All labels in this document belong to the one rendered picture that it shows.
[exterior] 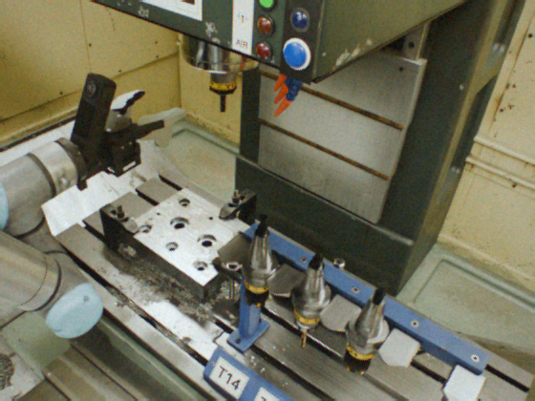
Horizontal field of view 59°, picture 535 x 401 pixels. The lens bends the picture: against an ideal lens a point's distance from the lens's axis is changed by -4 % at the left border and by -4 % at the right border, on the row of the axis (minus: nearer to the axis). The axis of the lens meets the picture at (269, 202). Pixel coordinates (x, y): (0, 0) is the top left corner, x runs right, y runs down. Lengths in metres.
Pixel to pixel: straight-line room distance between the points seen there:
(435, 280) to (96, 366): 1.17
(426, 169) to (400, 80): 0.26
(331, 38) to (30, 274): 0.44
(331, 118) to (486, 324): 0.88
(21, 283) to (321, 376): 0.70
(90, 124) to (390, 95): 0.78
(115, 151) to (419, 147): 0.83
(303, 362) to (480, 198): 0.93
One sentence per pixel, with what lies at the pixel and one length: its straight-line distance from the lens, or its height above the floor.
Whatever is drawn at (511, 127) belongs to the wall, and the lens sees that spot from 1.64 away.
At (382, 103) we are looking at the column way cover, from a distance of 1.29.
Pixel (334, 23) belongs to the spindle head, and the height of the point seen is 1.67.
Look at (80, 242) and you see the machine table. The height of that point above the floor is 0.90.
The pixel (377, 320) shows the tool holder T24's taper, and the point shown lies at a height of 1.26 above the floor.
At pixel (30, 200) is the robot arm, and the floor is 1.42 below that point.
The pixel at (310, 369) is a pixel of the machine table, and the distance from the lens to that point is 1.13.
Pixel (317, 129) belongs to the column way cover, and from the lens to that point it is 1.44.
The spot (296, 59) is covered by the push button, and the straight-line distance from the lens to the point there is 0.57.
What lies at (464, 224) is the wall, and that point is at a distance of 1.86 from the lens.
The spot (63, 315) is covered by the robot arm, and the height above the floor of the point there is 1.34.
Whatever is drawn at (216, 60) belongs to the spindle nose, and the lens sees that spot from 0.87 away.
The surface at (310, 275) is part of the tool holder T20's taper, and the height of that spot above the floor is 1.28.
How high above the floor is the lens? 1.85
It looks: 39 degrees down
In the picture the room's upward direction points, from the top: 5 degrees clockwise
